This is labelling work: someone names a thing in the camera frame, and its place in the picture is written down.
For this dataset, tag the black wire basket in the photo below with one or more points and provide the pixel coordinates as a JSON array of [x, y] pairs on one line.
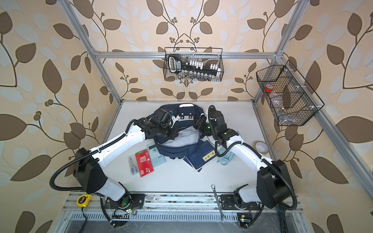
[[194, 53], [293, 101]]

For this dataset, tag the clear blister pack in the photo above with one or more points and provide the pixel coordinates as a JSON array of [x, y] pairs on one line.
[[134, 169]]

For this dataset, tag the black socket set holder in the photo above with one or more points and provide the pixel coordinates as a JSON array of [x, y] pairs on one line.
[[177, 65]]

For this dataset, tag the silver combination wrench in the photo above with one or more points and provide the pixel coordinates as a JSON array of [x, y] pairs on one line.
[[222, 216]]

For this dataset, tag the navy blue backpack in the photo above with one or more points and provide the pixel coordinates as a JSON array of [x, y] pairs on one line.
[[189, 126]]

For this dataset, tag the yellow tape roll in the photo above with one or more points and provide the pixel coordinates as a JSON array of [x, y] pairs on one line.
[[261, 147]]

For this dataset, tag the yellow tape measure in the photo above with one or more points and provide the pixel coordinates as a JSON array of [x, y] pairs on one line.
[[83, 201]]

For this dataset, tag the black adjustable wrench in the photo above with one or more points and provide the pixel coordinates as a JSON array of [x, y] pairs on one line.
[[282, 218]]

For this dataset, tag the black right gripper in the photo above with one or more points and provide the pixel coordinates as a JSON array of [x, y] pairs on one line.
[[200, 124]]

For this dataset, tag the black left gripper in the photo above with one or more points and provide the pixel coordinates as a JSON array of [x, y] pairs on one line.
[[173, 135]]

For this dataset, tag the red packaged item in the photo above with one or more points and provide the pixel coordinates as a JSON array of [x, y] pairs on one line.
[[144, 163]]

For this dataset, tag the light blue pencil case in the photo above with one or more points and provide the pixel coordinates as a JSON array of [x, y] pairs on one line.
[[225, 159]]

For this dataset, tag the black wire basket right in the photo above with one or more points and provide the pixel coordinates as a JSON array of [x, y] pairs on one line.
[[293, 101]]

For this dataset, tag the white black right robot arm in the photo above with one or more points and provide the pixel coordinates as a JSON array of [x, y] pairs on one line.
[[273, 185]]

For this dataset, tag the red capped bottle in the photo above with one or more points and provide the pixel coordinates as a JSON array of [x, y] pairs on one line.
[[269, 88]]

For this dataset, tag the black wire basket back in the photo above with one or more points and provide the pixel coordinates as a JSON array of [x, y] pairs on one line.
[[194, 53]]

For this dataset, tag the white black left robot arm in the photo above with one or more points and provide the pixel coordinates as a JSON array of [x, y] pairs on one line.
[[89, 164]]

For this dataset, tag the navy blue book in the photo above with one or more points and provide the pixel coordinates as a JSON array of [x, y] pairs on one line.
[[202, 156]]

